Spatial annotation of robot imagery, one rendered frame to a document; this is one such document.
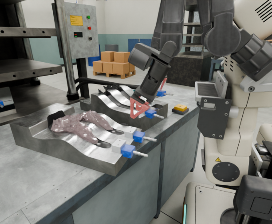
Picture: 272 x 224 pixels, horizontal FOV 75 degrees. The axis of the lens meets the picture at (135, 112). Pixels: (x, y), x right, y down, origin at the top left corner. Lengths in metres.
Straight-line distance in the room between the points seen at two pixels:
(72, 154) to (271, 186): 0.73
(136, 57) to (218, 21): 0.23
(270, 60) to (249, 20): 0.18
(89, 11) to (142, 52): 1.17
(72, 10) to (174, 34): 1.17
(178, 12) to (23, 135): 0.73
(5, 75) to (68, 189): 0.89
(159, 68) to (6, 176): 0.63
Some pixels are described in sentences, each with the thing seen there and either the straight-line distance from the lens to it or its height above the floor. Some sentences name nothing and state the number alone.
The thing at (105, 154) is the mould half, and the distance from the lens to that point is 0.66.
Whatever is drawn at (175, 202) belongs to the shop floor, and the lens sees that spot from 1.65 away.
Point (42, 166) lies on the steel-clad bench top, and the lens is 0.77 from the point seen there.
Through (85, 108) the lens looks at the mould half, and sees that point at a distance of 1.17.
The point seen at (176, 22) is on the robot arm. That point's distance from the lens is 0.53.
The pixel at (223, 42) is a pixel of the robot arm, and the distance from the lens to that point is 0.51.
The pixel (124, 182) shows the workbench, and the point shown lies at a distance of 0.90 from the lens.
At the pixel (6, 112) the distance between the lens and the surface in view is 1.37.
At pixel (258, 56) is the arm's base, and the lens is 0.54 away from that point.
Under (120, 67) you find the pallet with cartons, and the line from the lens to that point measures 5.60.
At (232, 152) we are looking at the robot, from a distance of 0.81.
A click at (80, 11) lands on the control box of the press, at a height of 1.41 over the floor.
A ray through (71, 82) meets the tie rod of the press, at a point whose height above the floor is 0.92.
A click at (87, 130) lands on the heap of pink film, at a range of 0.74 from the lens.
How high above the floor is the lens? 1.25
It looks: 23 degrees down
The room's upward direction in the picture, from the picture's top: straight up
